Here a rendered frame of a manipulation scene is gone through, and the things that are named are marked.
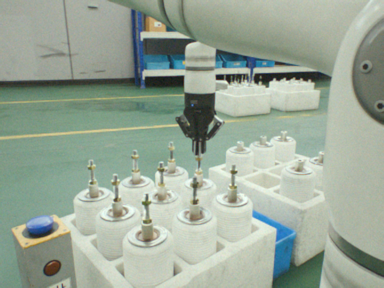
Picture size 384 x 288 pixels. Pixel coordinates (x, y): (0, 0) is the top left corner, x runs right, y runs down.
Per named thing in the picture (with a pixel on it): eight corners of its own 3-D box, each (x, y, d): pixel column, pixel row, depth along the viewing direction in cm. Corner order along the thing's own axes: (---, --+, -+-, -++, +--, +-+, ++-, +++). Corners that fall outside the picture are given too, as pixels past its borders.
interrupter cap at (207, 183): (207, 193, 81) (207, 191, 80) (179, 188, 84) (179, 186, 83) (216, 182, 87) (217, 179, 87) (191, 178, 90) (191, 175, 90)
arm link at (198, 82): (228, 89, 82) (230, 64, 80) (210, 95, 73) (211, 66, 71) (196, 87, 86) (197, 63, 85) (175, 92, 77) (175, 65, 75)
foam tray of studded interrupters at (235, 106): (270, 113, 303) (271, 94, 298) (234, 116, 288) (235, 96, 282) (246, 106, 337) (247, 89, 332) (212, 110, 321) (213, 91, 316)
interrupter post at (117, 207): (111, 212, 71) (110, 199, 70) (122, 210, 72) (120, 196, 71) (114, 218, 69) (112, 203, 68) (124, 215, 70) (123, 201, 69)
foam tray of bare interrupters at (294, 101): (318, 108, 323) (320, 90, 318) (284, 111, 310) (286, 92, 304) (292, 103, 358) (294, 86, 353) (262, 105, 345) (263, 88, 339)
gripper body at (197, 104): (176, 89, 77) (176, 128, 79) (209, 91, 73) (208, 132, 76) (191, 86, 83) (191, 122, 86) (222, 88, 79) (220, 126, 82)
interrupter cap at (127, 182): (121, 190, 83) (121, 187, 82) (122, 179, 90) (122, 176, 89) (151, 188, 84) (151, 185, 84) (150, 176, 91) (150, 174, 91)
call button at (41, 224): (58, 232, 53) (56, 221, 52) (31, 242, 50) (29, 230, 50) (50, 223, 56) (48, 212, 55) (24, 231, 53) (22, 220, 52)
